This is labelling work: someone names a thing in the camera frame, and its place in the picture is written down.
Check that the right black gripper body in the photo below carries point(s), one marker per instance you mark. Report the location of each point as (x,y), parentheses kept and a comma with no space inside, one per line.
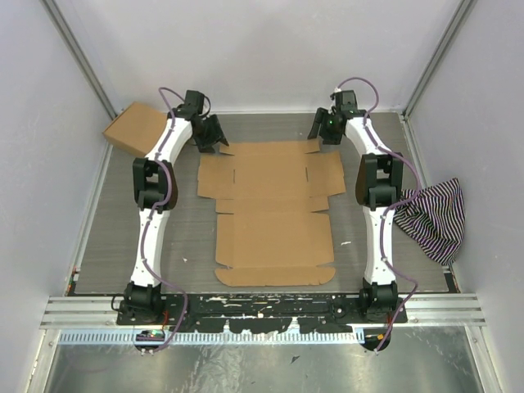
(327,123)

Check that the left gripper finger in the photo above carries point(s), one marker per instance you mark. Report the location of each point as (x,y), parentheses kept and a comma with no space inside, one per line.
(216,132)
(205,138)

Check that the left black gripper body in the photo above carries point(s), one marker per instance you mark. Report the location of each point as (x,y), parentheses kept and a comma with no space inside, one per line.
(204,122)

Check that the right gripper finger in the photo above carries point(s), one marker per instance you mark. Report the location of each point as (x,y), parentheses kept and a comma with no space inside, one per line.
(318,122)
(329,138)

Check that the cardboard box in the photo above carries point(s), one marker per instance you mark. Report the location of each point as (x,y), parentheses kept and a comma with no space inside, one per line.
(271,200)
(137,129)

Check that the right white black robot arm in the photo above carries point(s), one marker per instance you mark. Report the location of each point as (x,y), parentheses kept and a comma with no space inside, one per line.
(377,190)

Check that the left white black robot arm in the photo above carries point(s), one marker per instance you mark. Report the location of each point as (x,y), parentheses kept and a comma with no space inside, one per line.
(155,192)

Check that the folded closed cardboard box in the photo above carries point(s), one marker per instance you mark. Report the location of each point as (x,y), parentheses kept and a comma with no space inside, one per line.
(137,129)

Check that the purple striped cloth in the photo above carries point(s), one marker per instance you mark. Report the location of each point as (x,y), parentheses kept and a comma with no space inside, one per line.
(435,219)

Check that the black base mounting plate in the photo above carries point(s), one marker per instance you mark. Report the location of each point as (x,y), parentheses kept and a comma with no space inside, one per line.
(258,313)

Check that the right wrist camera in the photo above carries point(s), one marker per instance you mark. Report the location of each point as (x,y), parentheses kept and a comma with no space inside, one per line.
(345,101)

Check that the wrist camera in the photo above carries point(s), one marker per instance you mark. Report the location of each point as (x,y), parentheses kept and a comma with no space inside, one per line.
(194,100)
(345,101)

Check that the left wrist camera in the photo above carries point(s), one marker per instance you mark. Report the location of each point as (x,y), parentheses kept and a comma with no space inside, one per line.
(194,100)

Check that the right aluminium frame post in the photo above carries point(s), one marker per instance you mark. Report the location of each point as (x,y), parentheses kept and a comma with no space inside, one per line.
(444,44)

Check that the aluminium frame post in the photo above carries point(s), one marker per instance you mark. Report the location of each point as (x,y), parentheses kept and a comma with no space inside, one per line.
(444,44)
(68,36)

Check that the left aluminium frame post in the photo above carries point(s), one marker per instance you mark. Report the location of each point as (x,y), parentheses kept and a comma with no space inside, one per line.
(68,36)

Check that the perforated cable duct strip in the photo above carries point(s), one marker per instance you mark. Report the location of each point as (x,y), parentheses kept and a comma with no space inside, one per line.
(130,337)

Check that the aluminium rail front beam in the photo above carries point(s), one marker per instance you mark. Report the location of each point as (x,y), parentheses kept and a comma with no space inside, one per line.
(421,309)

